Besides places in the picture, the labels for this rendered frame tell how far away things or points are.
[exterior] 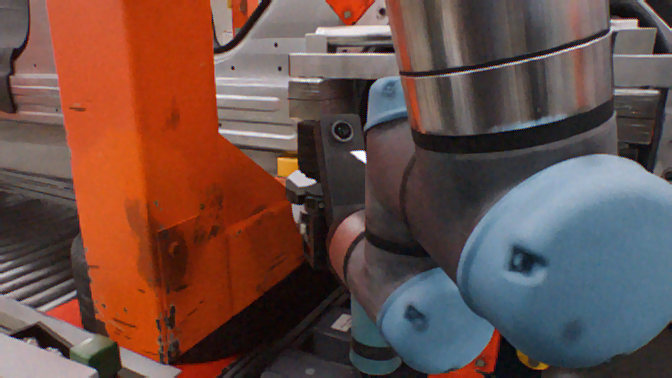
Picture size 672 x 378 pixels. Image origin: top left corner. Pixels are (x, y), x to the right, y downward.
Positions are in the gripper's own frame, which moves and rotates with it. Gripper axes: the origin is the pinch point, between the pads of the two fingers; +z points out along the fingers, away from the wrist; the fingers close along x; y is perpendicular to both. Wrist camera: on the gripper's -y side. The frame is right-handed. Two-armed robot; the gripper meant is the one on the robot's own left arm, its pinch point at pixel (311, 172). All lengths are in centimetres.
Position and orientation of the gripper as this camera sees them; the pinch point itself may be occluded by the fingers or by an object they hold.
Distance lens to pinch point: 61.4
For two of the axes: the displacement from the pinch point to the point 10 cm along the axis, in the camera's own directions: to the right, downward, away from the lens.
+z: -3.0, -2.6, 9.2
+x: 9.5, -0.8, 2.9
